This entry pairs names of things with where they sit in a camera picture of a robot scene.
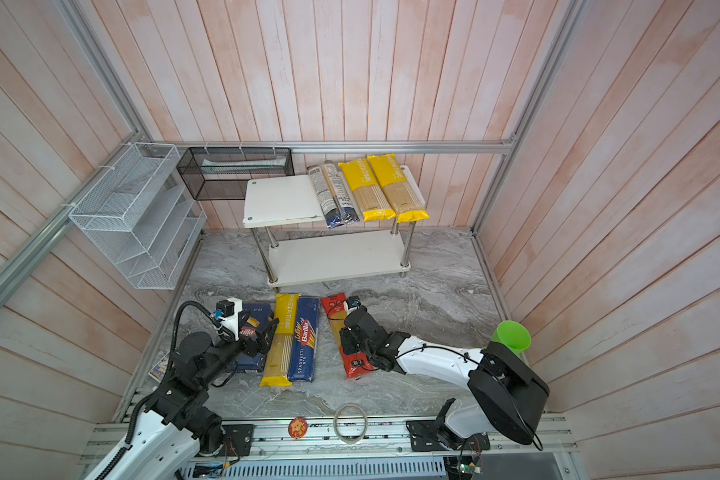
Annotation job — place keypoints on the red round sticker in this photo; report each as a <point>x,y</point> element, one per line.
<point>298,428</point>

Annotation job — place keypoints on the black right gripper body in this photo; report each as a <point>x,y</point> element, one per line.
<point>351,343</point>

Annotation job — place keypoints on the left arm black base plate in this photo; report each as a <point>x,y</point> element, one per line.
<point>228,440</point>

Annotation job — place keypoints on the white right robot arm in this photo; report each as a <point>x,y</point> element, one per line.
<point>507,396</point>

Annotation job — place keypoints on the red spaghetti bag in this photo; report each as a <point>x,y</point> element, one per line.
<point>354,364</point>

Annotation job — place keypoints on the white wire mesh rack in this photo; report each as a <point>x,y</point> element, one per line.
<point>146,227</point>

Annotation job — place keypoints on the clear tape roll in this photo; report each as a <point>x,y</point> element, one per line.
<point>350,424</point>

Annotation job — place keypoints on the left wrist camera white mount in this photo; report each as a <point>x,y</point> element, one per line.
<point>226,317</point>

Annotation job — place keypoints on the black mesh basket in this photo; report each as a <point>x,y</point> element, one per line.
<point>223,173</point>

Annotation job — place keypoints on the white two-tier shelf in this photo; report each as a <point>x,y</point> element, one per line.
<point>328,256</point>

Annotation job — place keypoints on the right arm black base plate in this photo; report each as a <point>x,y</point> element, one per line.
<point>434,436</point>

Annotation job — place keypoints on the green plastic goblet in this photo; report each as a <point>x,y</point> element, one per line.
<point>513,335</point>

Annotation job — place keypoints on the clear blue spaghetti bag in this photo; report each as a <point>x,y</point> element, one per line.
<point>333,197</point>

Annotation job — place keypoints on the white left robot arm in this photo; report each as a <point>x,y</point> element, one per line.
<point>172,425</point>

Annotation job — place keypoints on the small card pack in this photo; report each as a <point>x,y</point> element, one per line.
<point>158,371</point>

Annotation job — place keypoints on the yellow pasta bag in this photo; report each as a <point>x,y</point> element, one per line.
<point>366,191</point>
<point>397,190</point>
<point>278,359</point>

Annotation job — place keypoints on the blue Barilla spaghetti box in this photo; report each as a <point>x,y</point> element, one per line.
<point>302,363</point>

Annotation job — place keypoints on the dark blue pasta box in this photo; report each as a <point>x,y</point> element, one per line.
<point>259,316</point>

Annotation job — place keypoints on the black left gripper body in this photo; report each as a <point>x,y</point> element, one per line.
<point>247,345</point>

